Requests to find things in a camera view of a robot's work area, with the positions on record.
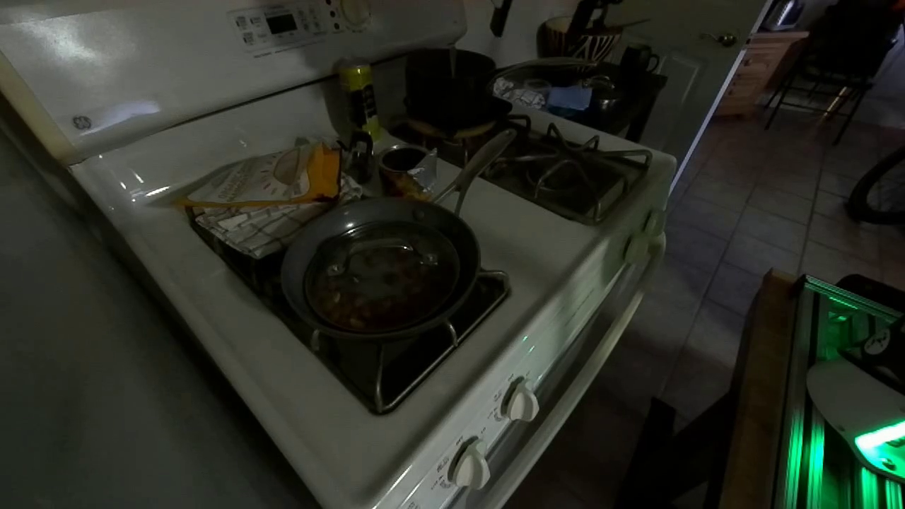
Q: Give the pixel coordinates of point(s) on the black cooking pot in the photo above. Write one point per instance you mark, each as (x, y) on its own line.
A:
(451, 90)

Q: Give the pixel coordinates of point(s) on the wooden cabinet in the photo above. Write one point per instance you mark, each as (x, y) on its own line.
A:
(764, 71)

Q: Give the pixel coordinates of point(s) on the wooden board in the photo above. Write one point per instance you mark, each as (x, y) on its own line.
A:
(759, 405)

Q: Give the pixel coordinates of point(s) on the white stove knob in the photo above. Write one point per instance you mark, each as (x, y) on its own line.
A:
(519, 402)
(468, 466)

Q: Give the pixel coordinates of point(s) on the blue cloth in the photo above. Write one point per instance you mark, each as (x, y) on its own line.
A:
(570, 98)

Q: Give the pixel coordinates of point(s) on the black chair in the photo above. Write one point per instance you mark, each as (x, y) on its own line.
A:
(837, 59)

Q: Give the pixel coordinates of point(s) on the green lit equipment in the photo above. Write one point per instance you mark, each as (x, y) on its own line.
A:
(848, 405)

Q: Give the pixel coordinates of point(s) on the clear plastic food bag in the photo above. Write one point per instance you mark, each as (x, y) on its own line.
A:
(264, 180)

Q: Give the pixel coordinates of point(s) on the white GE gas stove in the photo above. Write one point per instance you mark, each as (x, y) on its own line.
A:
(526, 264)

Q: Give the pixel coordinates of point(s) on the black mug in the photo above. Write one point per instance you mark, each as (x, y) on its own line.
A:
(636, 64)

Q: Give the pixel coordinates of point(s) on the black burner grate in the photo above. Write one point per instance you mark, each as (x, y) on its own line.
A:
(396, 371)
(566, 173)

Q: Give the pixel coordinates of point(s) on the jar with yellow label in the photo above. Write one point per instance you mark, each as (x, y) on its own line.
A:
(358, 103)

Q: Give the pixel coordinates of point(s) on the striped woven basket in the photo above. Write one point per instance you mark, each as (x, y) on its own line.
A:
(588, 45)

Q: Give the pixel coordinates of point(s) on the dark bicycle wheel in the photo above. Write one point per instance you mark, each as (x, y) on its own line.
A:
(881, 195)

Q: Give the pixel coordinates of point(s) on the small metal cup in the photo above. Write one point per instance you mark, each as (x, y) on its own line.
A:
(406, 168)

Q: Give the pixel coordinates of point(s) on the grey frying pan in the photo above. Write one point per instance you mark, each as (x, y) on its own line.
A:
(377, 272)

